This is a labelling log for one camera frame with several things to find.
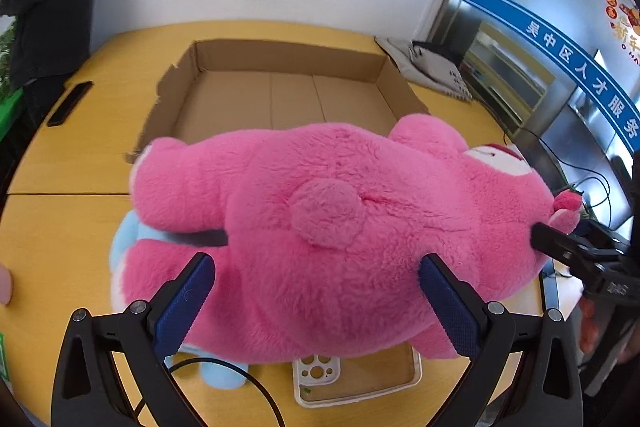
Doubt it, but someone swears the thin black cable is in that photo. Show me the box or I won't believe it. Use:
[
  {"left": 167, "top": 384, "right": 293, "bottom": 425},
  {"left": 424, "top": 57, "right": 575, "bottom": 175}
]
[{"left": 134, "top": 356, "right": 288, "bottom": 427}]

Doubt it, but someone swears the clear white phone case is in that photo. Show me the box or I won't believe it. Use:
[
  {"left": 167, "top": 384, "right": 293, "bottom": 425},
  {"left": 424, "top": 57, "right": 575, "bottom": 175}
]
[{"left": 292, "top": 343, "right": 423, "bottom": 409}]

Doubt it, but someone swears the grey canvas tote bag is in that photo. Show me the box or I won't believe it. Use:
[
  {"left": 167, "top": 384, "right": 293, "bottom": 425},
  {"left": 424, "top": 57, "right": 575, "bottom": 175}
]
[{"left": 374, "top": 37, "right": 473, "bottom": 102}]

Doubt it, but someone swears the shallow brown cardboard box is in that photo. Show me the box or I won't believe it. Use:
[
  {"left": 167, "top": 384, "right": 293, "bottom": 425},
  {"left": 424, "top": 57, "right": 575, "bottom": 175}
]
[{"left": 127, "top": 39, "right": 427, "bottom": 162}]

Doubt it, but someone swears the light blue plush toy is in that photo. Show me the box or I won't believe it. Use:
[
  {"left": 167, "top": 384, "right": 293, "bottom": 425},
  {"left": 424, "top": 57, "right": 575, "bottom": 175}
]
[{"left": 108, "top": 210, "right": 250, "bottom": 390}]

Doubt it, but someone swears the large pink plush bear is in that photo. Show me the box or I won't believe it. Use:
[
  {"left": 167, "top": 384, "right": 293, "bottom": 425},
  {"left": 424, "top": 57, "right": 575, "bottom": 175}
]
[{"left": 129, "top": 114, "right": 582, "bottom": 364}]

